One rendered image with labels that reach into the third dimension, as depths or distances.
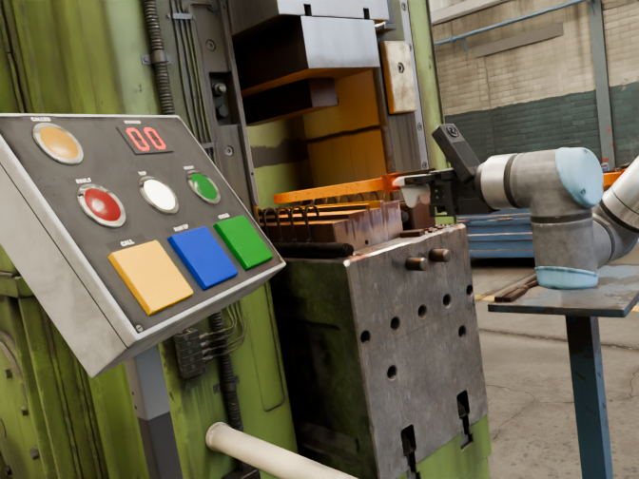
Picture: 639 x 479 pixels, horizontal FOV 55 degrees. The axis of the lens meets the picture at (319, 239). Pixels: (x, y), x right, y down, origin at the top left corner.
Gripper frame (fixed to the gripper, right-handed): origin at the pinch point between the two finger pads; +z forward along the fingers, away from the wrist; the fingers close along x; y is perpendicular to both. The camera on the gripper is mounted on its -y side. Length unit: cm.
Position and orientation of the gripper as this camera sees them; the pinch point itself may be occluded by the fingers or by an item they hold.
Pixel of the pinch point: (400, 178)
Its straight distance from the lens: 119.4
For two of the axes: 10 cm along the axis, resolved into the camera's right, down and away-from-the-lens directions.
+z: -6.7, -0.1, 7.4
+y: 1.4, 9.8, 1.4
